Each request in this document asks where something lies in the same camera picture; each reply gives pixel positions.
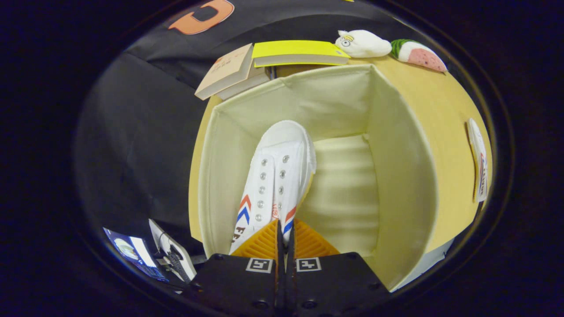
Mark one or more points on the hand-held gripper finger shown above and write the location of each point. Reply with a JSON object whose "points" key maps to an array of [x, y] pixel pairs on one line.
{"points": [[291, 286], [280, 286]]}

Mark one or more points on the cream fabric storage box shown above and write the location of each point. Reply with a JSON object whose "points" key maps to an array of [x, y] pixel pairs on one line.
{"points": [[343, 193]]}

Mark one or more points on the white canvas shoe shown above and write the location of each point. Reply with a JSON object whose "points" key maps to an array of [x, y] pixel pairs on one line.
{"points": [[478, 154], [282, 145]]}

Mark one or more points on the white flat board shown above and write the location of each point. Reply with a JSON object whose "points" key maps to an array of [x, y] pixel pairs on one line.
{"points": [[157, 233]]}

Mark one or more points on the laptop screen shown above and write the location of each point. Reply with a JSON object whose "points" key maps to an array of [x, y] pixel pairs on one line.
{"points": [[132, 251]]}

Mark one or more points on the white paperback book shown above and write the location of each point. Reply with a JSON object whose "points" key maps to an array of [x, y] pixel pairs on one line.
{"points": [[246, 81]]}

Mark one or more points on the tan paperback book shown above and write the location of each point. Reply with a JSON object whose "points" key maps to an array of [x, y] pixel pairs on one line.
{"points": [[224, 70]]}

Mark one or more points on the yellow book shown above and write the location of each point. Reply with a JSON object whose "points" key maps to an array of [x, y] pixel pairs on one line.
{"points": [[299, 48]]}

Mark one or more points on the white plush toy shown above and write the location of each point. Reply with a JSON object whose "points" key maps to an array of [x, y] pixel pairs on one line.
{"points": [[365, 44]]}

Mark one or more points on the watermelon plush toy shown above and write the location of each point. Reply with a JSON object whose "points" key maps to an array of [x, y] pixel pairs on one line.
{"points": [[423, 57]]}

